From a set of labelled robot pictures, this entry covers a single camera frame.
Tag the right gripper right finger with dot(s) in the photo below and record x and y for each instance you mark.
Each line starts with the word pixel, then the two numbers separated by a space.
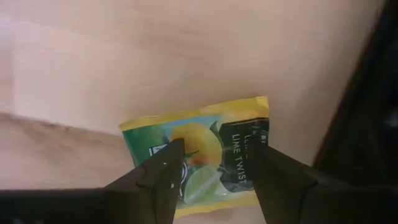
pixel 286 199

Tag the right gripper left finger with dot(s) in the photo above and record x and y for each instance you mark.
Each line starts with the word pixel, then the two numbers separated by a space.
pixel 149 199

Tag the green yellow tea packet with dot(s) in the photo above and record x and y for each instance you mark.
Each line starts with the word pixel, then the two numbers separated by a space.
pixel 205 146

